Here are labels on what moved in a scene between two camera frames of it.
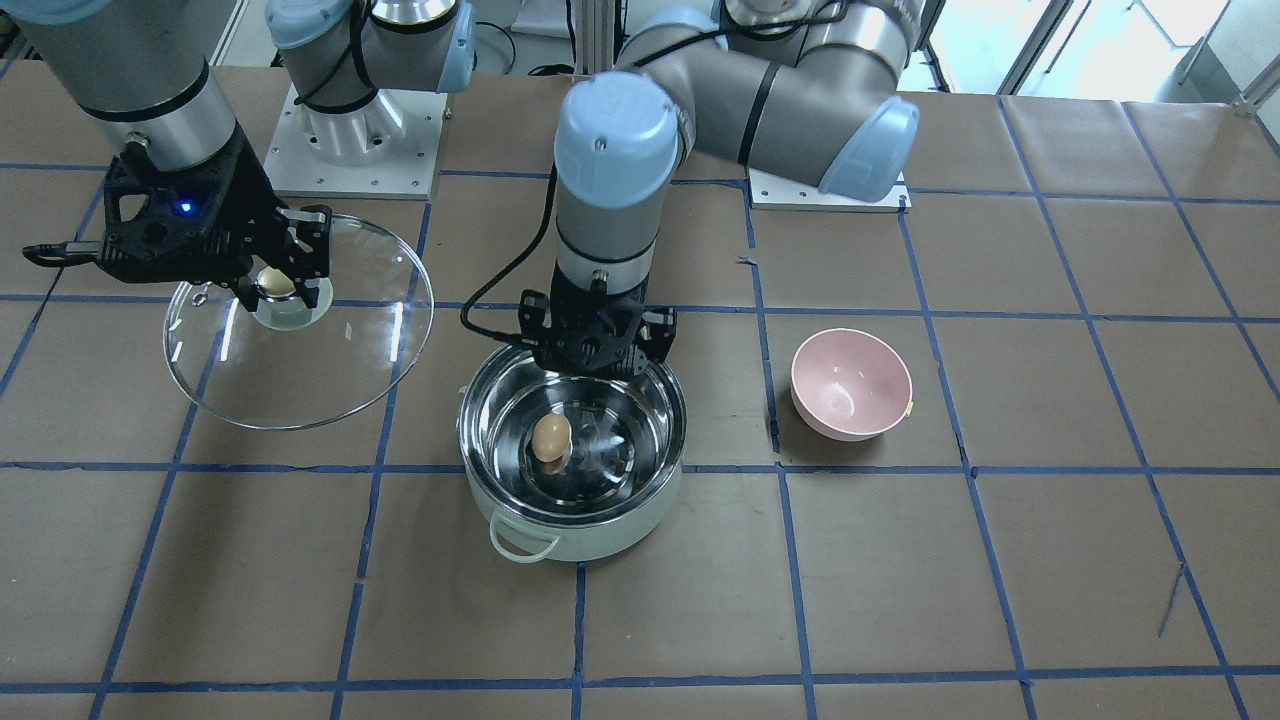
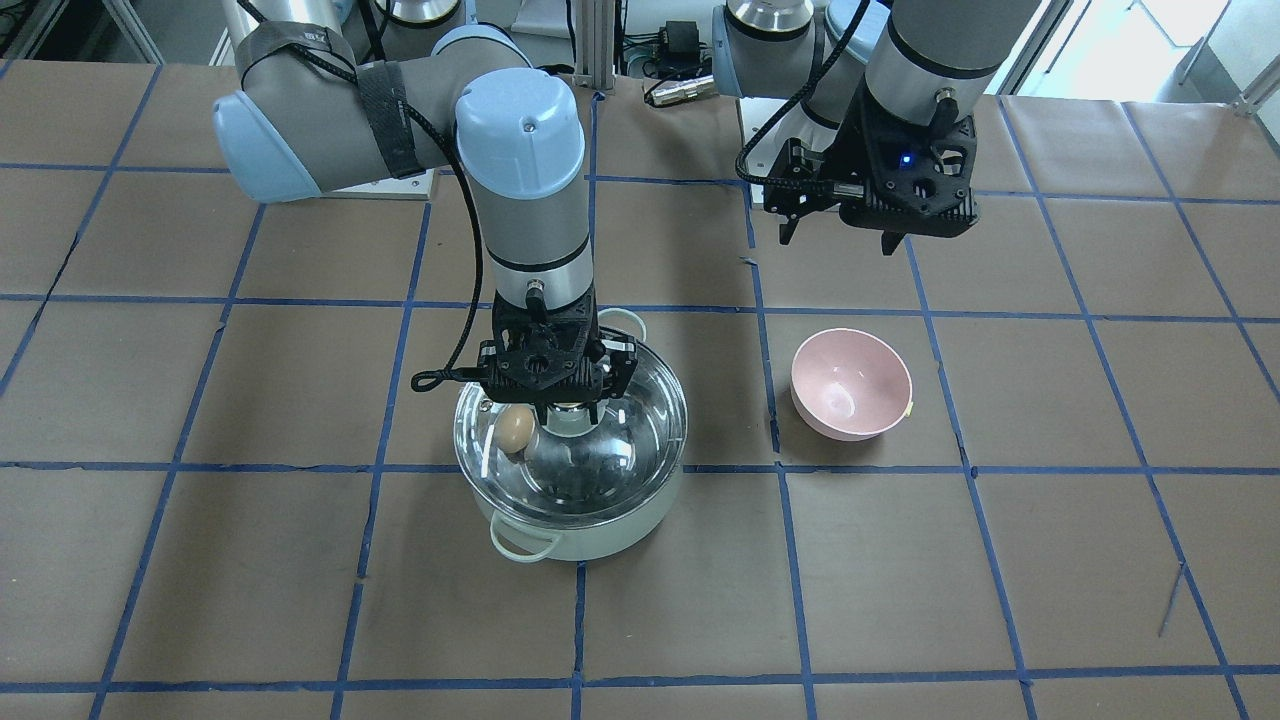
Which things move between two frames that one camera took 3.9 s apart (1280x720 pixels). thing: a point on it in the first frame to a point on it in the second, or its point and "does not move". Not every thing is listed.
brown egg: (551, 437) to (514, 427)
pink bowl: (850, 384) does not move
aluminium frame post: (594, 33) does not move
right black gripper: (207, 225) to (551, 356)
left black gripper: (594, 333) to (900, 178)
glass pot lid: (286, 366) to (577, 469)
